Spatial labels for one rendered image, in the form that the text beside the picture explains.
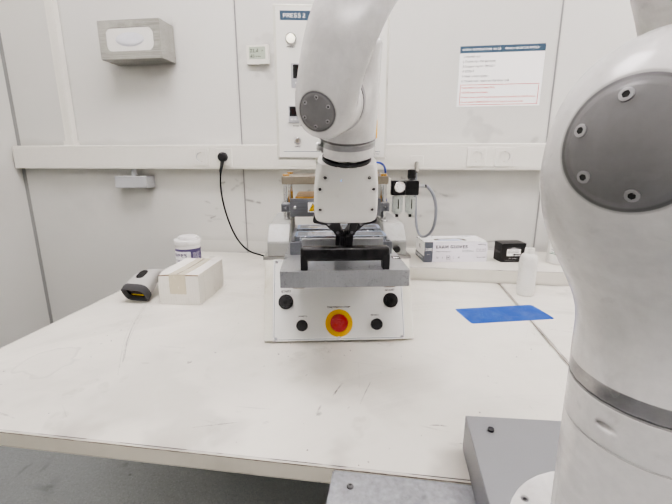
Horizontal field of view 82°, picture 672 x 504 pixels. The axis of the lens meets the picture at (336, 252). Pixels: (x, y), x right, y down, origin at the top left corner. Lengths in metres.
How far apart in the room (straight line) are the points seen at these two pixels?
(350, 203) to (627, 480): 0.45
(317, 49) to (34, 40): 1.88
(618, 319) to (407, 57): 1.44
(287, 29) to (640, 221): 1.12
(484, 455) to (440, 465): 0.08
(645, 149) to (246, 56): 1.62
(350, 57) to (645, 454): 0.42
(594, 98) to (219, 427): 0.61
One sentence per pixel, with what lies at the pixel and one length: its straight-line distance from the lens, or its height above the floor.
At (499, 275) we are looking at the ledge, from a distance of 1.40.
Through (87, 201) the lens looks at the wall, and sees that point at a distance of 2.13.
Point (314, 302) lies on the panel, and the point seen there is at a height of 0.83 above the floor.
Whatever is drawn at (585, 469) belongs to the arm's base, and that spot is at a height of 0.92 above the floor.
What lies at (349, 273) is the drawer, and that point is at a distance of 0.65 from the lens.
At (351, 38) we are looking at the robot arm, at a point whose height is 1.28.
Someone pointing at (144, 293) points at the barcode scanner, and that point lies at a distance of 1.23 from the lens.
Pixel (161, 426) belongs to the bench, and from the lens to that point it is 0.71.
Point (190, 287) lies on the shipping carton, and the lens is 1.16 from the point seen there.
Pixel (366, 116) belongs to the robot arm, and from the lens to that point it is 0.55.
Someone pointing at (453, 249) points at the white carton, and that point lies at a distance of 1.43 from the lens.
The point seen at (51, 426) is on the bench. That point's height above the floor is 0.75.
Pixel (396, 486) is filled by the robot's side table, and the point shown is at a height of 0.75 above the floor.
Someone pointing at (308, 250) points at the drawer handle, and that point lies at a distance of 0.64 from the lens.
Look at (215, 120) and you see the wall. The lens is 1.78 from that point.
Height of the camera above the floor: 1.15
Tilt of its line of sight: 13 degrees down
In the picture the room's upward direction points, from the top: straight up
